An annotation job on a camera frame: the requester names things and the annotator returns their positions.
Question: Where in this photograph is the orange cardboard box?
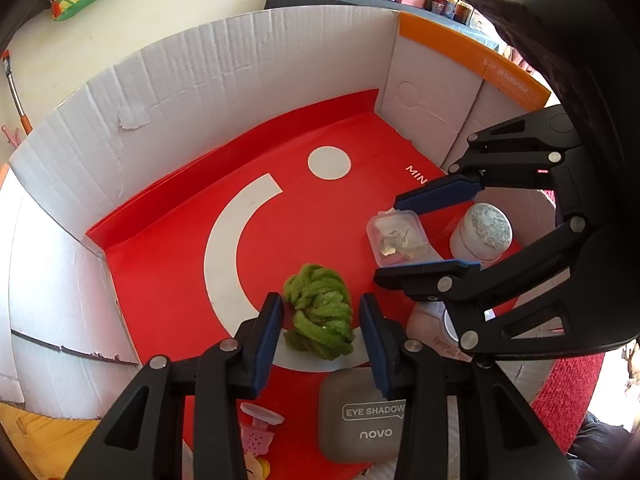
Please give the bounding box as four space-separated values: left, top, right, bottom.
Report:
0 4 556 480

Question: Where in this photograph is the green fuzzy scrunchie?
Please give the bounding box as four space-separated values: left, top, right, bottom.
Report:
282 262 357 361

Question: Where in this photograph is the grey eye shadow case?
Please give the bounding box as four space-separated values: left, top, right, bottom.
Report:
318 367 408 463

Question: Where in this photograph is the pink round compact device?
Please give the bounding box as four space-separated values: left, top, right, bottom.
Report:
406 302 473 361

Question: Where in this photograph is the mop handle with orange grips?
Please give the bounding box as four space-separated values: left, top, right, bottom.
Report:
1 50 31 133

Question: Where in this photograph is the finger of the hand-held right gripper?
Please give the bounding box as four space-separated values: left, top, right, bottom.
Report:
394 105 586 216
374 215 601 361

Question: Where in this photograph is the yellow doll figurine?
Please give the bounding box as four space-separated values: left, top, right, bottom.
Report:
245 455 272 480

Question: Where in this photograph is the red knitted mat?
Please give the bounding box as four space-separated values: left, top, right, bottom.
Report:
530 340 608 453

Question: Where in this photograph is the small clear plastic box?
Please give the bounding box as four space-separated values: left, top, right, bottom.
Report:
366 211 431 268

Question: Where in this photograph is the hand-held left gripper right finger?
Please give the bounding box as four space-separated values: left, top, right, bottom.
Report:
359 292 581 480

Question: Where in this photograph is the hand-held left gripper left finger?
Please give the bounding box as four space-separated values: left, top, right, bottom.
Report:
65 292 286 480

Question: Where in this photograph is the white jar with glitter lid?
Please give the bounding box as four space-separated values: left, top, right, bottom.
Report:
449 203 513 267

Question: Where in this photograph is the pink watermelon figurine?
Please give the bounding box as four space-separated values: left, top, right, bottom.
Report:
239 402 285 456

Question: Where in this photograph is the side table with blue cloth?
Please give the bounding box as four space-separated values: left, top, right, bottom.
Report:
265 0 501 51

